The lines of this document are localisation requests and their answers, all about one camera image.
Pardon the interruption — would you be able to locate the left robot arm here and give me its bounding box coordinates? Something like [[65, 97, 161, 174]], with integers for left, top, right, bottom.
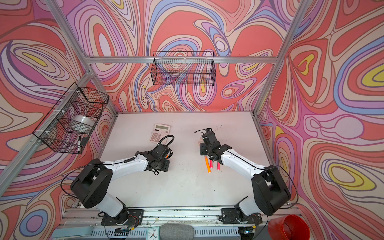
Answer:
[[70, 144, 173, 222]]

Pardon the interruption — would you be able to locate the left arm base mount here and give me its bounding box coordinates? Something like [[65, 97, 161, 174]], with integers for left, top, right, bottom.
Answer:
[[98, 209, 144, 227]]

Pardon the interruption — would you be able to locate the black marker in basket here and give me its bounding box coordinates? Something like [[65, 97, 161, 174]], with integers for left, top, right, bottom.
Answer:
[[77, 136, 82, 154]]

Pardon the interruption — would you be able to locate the silver tape roll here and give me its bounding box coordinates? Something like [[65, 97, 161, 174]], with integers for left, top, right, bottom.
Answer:
[[72, 115, 95, 127]]

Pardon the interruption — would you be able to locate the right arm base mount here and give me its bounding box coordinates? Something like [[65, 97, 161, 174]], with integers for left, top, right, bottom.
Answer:
[[218, 208, 263, 226]]

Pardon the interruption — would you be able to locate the small white clock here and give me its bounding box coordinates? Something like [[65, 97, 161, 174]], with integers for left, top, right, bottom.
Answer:
[[146, 227, 160, 240]]

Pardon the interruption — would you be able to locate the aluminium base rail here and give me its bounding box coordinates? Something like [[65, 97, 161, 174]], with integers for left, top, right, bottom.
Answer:
[[51, 206, 302, 240]]

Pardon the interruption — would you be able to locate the red bucket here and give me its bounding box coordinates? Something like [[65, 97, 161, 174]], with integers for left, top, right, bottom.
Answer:
[[268, 215, 310, 240]]

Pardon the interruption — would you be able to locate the pink calculator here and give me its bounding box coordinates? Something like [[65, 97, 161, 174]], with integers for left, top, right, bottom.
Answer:
[[150, 124, 170, 143]]

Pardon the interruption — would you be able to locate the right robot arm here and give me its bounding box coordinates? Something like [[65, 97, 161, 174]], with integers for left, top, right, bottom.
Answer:
[[198, 128, 291, 217]]

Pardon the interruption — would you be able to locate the black wire basket back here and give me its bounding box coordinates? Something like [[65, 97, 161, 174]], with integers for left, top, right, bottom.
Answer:
[[151, 51, 216, 86]]

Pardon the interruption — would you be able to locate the orange marker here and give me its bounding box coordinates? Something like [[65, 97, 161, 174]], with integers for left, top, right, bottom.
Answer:
[[205, 156, 212, 173]]

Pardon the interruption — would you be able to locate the black wire basket left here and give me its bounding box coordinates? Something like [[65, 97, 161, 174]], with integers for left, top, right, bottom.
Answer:
[[33, 83, 109, 154]]

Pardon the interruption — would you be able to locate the black wire basket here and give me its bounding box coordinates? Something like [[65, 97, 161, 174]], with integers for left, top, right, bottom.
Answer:
[[33, 83, 109, 154], [151, 51, 216, 86]]

